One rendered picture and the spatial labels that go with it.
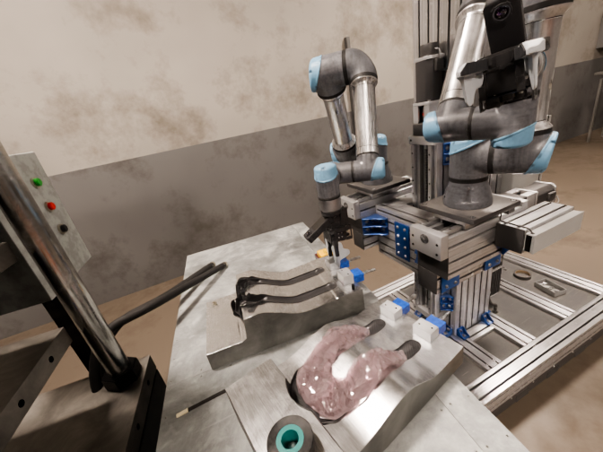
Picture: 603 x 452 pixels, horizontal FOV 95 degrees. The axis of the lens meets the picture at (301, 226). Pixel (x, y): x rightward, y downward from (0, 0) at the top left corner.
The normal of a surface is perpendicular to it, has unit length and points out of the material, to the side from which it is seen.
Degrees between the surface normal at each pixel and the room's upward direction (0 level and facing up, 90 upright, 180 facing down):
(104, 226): 90
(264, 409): 0
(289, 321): 90
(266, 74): 90
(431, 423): 0
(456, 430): 0
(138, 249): 90
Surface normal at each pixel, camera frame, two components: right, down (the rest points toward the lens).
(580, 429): -0.18, -0.90
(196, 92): 0.40, 0.29
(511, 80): -0.64, 0.40
